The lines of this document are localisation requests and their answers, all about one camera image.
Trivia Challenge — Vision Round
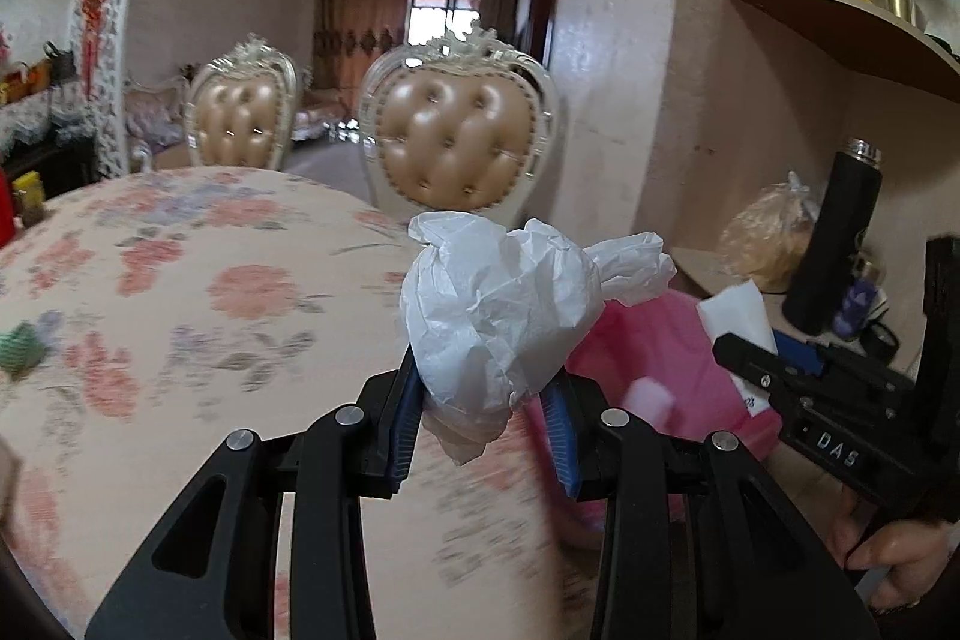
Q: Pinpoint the clear bag of bread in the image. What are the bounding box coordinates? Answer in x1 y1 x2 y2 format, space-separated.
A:
716 171 822 294

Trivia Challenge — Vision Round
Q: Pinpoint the white plastic bag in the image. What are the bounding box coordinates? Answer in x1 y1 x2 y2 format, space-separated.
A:
397 211 676 467

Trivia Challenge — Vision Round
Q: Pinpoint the pink trash bag bin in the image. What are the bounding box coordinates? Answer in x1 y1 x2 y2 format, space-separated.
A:
525 287 785 551

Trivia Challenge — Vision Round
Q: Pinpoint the floral tablecloth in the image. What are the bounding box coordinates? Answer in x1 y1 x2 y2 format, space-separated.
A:
0 164 601 640

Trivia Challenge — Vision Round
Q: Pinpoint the brown patterned curtain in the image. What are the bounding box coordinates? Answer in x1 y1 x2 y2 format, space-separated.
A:
313 0 410 90

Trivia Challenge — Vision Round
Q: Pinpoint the white lattice screen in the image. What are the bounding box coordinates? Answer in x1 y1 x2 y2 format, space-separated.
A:
71 0 155 176

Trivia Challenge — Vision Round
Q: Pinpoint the lace fringed cover cloth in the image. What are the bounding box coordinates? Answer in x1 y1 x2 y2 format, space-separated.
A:
0 89 80 150

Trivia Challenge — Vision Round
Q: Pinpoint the black handbag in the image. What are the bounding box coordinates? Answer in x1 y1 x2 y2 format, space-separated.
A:
45 40 76 86

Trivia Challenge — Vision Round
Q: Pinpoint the black thermos bottle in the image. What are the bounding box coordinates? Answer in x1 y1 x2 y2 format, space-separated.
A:
782 137 884 337

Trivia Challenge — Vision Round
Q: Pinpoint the beige corner shelf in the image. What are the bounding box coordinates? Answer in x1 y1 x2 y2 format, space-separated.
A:
667 246 923 378

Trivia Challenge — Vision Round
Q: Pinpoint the gold tufted carved chair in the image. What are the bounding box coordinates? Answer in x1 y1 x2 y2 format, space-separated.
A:
358 21 560 232
182 34 301 172

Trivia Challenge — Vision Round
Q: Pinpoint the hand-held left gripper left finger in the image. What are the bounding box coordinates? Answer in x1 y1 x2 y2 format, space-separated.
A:
84 347 425 640

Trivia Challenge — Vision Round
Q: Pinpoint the wooden frame window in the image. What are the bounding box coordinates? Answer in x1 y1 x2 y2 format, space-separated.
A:
409 0 481 41

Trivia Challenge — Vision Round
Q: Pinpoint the person's right hand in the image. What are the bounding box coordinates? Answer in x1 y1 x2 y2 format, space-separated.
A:
836 490 960 618

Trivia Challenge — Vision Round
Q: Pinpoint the pink cushioned sofa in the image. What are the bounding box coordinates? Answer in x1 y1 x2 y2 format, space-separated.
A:
292 85 368 146

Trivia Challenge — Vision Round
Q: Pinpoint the blue label jar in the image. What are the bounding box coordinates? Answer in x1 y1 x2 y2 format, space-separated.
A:
832 257 890 341

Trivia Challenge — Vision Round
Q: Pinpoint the yellow lid glass jar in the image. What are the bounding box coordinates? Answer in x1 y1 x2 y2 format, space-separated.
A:
11 171 47 229

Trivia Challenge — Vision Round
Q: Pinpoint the small black round lid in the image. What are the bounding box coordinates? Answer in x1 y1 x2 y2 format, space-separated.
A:
859 321 901 365

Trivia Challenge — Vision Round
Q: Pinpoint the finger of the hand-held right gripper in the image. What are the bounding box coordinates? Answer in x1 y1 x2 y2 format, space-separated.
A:
776 332 920 402
712 334 826 417

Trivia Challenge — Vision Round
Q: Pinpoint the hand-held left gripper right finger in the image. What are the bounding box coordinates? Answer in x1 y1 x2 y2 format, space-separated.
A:
540 377 878 640

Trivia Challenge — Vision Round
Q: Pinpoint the curved wooden wall shelf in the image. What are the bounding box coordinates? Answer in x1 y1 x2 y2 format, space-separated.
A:
724 0 960 105

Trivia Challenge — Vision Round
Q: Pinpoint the white paper piece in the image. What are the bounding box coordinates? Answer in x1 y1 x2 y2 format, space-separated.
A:
696 280 777 416

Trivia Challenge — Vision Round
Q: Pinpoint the green foam net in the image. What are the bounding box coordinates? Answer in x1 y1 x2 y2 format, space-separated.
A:
0 321 50 378

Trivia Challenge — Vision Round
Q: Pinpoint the black piano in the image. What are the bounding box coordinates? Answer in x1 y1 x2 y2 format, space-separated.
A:
0 137 98 199

